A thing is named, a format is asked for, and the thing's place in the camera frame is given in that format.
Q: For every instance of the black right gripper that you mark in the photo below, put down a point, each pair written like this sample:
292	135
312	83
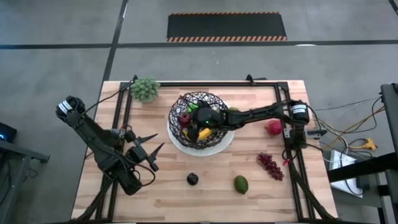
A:
208	116

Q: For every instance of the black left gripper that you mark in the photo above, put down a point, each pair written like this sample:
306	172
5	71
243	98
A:
138	154

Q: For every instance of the green apple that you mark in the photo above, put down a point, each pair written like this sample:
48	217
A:
192	108

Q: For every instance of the orange mango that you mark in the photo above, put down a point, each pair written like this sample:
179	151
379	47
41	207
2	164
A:
205	133

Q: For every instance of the green pear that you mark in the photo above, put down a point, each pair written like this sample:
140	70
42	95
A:
233	109

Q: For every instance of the dark plum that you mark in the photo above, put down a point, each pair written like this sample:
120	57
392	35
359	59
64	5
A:
192	179

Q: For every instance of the red pomegranate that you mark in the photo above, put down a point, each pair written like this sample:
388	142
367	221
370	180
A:
273	127

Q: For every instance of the green avocado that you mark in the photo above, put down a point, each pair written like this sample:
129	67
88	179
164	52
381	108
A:
241	185

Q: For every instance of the red grape bunch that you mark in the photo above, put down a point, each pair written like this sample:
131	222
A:
270	166

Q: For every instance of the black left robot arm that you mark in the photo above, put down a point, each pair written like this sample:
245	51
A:
93	137

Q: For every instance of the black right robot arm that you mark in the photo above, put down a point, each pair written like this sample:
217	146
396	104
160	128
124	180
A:
264	113

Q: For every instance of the white round mat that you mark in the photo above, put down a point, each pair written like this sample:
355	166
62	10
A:
202	152

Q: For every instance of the green potted succulent plant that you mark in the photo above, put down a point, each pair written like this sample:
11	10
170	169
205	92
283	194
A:
145	89

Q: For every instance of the red zip tie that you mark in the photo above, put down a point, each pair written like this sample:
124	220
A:
285	161

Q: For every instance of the black hazard-striped floor mat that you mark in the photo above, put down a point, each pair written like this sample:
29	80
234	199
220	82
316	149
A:
227	26

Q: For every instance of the grey side table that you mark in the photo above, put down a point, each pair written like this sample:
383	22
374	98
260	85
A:
18	151

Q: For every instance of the black computer with blue light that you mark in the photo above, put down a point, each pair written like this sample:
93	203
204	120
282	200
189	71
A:
6	133

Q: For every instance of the white paper sheet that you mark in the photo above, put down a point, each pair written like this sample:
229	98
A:
342	161

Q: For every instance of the black table beam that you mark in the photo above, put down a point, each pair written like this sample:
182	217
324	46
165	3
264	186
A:
360	169

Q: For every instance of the yellow plug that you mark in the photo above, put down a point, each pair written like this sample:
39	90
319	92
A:
370	144

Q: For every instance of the black side table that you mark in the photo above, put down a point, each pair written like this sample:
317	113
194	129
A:
390	109

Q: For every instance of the black aluminium frame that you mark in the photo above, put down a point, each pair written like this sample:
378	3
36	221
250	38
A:
217	84

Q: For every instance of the black frame clamp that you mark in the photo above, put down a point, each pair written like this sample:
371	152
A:
135	77
250	78

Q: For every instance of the silver arm base bracket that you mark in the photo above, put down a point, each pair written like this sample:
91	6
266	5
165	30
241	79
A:
315	133

